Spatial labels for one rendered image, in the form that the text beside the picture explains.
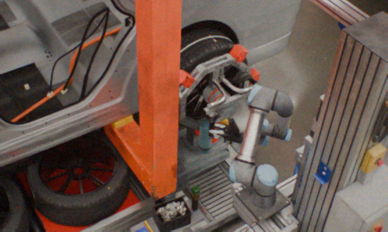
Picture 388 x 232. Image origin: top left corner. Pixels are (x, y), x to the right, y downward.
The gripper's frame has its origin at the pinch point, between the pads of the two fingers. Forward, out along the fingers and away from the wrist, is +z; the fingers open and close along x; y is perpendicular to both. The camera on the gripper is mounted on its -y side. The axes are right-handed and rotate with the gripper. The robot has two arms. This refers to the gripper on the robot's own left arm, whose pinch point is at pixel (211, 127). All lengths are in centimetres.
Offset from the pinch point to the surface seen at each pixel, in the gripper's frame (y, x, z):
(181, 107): -4.8, 8.1, 20.9
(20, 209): 33, -64, 103
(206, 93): -5.6, 23.5, 8.1
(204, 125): 9.0, 9.3, 5.8
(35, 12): -12, 69, 143
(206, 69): -29.0, 20.0, 9.1
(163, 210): 26, -49, 18
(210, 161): 66, 29, 3
